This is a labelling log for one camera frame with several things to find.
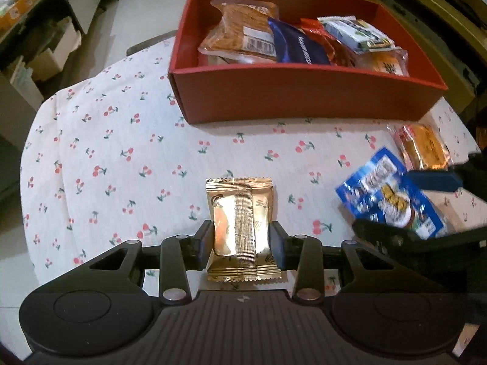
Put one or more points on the cherry print tablecloth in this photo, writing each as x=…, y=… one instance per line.
x=112, y=159

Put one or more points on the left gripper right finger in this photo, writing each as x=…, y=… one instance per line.
x=304, y=255

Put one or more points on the orange cake in clear wrapper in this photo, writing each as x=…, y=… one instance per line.
x=420, y=146

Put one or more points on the white storage box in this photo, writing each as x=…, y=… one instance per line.
x=62, y=40

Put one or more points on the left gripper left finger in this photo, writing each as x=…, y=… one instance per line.
x=181, y=253

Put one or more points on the blue white cartoon snack packet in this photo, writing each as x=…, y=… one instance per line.
x=381, y=192

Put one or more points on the white spicy strip packet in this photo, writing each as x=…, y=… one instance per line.
x=213, y=60

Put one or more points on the red orange snack packet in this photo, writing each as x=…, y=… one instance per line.
x=337, y=53

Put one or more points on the white green seaweed snack packet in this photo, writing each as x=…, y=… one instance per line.
x=358, y=35

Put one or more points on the clear packet brown tofu snack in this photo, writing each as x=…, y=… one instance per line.
x=243, y=34

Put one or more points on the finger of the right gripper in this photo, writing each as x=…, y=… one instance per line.
x=391, y=237
x=470, y=175

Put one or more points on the red cardboard box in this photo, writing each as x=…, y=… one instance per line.
x=209, y=93

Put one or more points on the round bun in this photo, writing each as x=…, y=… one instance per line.
x=390, y=61

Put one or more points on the long side table with snacks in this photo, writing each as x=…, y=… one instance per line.
x=24, y=25

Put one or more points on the gold foil snack packet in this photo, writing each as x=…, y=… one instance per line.
x=241, y=210

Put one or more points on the dark blue wafer biscuit packet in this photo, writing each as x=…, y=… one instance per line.
x=295, y=47

